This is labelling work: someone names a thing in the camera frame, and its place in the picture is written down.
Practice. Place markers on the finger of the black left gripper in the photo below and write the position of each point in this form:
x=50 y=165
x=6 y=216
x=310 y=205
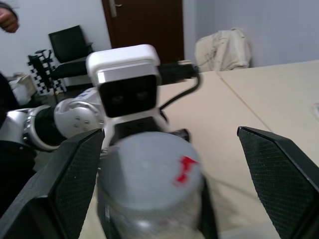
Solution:
x=106 y=211
x=208 y=214

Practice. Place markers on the dark brown door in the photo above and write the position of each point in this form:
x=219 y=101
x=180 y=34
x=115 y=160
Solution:
x=147 y=27

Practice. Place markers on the pale clutter pile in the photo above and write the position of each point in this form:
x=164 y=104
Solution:
x=22 y=85

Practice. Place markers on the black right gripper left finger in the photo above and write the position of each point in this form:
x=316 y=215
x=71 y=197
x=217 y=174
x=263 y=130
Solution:
x=45 y=189

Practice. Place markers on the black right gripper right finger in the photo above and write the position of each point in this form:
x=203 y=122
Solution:
x=281 y=179

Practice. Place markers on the black white checkerboard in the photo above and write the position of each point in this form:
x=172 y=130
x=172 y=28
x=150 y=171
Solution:
x=45 y=74

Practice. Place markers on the black office chair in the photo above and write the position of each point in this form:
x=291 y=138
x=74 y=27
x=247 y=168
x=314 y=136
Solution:
x=67 y=47

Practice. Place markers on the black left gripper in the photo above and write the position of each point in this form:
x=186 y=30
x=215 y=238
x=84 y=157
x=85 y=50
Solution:
x=137 y=125

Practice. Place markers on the person's bare hand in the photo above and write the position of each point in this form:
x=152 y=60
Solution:
x=9 y=21

